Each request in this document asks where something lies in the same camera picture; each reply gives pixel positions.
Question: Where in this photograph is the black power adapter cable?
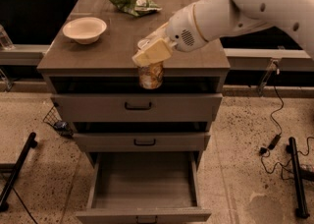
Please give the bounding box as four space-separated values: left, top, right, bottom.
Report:
259 59 314 181

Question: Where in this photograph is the left black stand leg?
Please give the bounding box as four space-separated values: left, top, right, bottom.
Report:
0 133 37 212

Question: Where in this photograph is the white ceramic bowl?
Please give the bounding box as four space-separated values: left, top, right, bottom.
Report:
63 17 107 44

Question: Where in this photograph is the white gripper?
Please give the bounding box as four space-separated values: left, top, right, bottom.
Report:
132 4 207 67

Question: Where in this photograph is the green chip bag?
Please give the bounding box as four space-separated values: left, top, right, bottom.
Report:
109 0 162 17

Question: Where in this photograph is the right black stand leg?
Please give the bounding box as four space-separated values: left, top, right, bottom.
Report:
286 137 310 219

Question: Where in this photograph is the top grey drawer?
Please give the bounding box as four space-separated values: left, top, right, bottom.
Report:
52 93 222 122

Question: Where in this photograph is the grey drawer cabinet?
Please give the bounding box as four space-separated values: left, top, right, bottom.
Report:
38 0 230 159

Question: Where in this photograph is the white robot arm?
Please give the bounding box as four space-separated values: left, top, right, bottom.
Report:
132 0 314 67

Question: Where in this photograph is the wire basket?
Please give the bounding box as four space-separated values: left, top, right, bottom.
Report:
43 106 74 139

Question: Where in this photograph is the grey drawer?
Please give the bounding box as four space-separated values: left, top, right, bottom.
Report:
76 152 211 224
52 93 222 122
74 133 210 152

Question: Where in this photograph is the orange soda can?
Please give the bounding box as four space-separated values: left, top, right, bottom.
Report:
138 62 164 89

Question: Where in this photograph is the bottom grey drawer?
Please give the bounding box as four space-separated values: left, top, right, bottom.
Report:
76 152 211 224

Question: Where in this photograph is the clear plastic bottle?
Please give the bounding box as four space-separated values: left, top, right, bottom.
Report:
0 25 15 50

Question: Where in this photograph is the middle grey drawer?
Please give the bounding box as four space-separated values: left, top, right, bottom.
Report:
74 133 210 152

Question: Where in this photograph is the black stand leg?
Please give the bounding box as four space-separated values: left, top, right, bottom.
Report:
0 133 37 212
286 137 310 219

